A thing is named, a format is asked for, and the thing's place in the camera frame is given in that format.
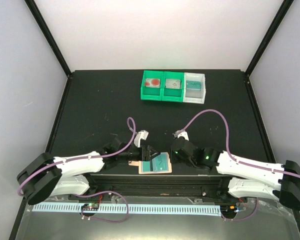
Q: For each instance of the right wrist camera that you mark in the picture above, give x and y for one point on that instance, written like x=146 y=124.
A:
x=181 y=134

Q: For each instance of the black frame post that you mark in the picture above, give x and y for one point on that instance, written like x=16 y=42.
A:
x=273 y=27
x=37 y=15

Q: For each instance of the blue credit card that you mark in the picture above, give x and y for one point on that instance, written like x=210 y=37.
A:
x=147 y=167

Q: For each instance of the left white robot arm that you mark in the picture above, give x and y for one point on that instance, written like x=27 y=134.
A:
x=40 y=178

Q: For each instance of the right black frame post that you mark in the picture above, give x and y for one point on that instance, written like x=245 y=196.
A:
x=273 y=27

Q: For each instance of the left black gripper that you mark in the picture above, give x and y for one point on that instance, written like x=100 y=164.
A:
x=146 y=157

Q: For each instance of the teal card in bin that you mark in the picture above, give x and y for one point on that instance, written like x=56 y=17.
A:
x=193 y=85

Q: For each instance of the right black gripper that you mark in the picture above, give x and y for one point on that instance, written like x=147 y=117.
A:
x=174 y=156

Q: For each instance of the circuit board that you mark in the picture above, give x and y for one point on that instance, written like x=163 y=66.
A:
x=232 y=208
x=90 y=207

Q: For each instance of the green bin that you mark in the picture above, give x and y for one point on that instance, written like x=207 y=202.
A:
x=173 y=95
x=151 y=94

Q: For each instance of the left circuit board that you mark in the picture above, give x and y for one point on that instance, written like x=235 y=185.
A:
x=90 y=207

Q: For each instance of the teal VIP credit card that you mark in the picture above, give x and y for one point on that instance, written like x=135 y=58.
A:
x=161 y=163

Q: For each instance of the beige card holder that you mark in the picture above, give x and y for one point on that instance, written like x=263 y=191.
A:
x=138 y=164

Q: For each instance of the left black frame post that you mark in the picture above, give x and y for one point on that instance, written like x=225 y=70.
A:
x=37 y=15

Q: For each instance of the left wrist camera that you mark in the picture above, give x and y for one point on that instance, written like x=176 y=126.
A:
x=140 y=136

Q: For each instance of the red dotted card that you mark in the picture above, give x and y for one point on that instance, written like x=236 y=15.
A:
x=152 y=83

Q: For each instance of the left green bin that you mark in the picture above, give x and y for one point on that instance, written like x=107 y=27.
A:
x=151 y=94

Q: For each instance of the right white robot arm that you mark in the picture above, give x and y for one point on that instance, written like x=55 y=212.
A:
x=249 y=178

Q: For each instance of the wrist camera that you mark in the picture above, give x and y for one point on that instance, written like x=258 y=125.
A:
x=140 y=136
x=181 y=134

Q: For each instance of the black aluminium rail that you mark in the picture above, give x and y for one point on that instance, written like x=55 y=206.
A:
x=159 y=185

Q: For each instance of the grey patterned card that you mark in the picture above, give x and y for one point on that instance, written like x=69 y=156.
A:
x=172 y=83

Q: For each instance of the white slotted cable duct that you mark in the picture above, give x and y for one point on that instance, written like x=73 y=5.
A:
x=145 y=209

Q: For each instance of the right circuit board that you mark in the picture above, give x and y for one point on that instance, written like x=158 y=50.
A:
x=232 y=208

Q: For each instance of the middle green bin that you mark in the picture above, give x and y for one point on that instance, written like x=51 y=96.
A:
x=173 y=95

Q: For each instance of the white bin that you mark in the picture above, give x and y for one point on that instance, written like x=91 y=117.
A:
x=195 y=97

